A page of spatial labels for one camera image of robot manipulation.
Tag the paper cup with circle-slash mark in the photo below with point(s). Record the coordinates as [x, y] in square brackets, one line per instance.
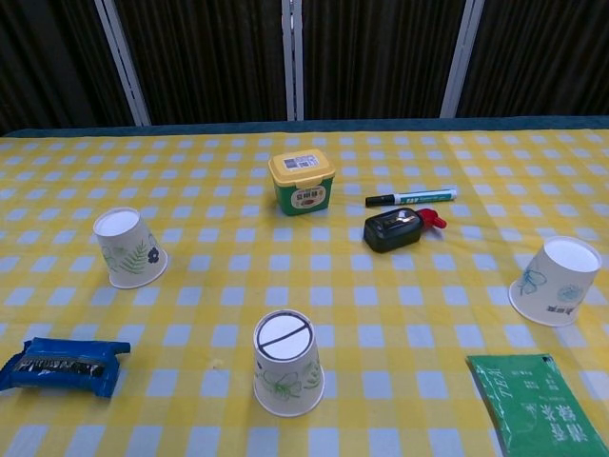
[285, 376]

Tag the teal table cover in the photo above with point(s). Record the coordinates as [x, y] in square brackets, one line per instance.
[380, 124]

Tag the green tea sachet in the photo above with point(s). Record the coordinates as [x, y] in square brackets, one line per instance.
[533, 404]

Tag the yellow checkered tablecloth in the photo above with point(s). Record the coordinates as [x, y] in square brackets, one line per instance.
[214, 285]

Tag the blue snack packet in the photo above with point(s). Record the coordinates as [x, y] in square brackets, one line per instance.
[57, 366]

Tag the black bottle with red cap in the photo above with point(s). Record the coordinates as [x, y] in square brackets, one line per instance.
[390, 231]

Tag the white screen post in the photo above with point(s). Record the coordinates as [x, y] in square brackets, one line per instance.
[292, 57]
[459, 62]
[121, 62]

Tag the green tub with yellow lid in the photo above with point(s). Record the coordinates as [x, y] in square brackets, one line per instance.
[302, 190]

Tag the white marker with black cap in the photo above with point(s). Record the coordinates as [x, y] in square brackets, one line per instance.
[414, 196]

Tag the dark ribbed screen panel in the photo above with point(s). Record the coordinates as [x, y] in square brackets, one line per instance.
[380, 57]
[542, 57]
[47, 57]
[204, 57]

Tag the paper cup with blue print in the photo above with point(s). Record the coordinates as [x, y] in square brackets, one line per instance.
[552, 285]

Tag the paper cup with fern print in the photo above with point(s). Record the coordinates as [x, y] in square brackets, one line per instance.
[128, 252]

